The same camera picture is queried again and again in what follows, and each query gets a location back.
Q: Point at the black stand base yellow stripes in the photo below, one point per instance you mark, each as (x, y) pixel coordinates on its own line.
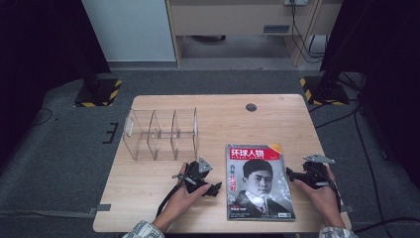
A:
(325, 92)
(99, 94)

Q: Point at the person's right hand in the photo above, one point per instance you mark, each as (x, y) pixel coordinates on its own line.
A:
(322, 198)

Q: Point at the person's left hand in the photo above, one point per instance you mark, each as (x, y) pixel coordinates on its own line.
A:
(180, 203)

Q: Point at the light wooden desk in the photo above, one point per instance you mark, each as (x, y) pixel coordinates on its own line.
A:
(231, 18)

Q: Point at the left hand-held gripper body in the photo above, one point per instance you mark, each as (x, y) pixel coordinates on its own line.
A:
(197, 173)

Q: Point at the dark curtain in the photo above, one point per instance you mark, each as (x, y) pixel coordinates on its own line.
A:
(39, 66)
(386, 66)

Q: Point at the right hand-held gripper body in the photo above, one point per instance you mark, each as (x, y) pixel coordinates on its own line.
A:
(315, 172)

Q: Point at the magazine with portrait cover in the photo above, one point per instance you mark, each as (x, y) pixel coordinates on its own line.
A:
(259, 181)

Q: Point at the grey tape strip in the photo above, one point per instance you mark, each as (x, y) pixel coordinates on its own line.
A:
(347, 209)
(100, 208)

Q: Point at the clear acrylic divided organizer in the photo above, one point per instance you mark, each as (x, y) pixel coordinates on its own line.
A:
(161, 134)

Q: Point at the white panel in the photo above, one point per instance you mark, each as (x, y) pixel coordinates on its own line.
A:
(128, 29)

